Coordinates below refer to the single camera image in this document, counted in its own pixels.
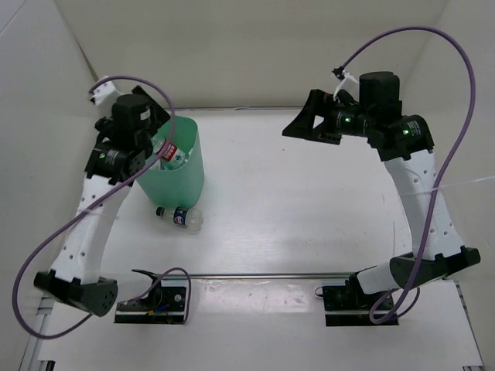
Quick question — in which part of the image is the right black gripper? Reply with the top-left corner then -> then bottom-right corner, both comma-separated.
282,90 -> 374,146

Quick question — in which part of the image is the red label plastic bottle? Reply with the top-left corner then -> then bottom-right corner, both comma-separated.
152,136 -> 189,171

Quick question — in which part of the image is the Pepsi label plastic bottle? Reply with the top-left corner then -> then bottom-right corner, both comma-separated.
155,206 -> 203,233

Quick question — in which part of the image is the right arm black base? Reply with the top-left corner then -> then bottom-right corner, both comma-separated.
314,279 -> 383,327

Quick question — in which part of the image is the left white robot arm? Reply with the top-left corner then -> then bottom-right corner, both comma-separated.
33,83 -> 170,317

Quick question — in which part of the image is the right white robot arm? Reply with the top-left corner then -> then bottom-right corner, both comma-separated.
282,71 -> 480,309

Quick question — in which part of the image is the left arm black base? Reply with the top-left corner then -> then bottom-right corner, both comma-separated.
114,267 -> 192,325

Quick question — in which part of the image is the green plastic bin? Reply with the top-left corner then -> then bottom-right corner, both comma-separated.
137,116 -> 204,208

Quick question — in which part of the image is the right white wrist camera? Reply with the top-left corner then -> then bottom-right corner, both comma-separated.
332,66 -> 359,100

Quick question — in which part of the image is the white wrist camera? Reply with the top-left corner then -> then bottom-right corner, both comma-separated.
89,81 -> 121,107
332,66 -> 359,100

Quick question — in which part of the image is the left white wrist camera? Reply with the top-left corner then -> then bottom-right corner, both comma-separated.
89,81 -> 121,107

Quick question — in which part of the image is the white cable tie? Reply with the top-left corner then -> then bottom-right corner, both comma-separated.
399,175 -> 495,196

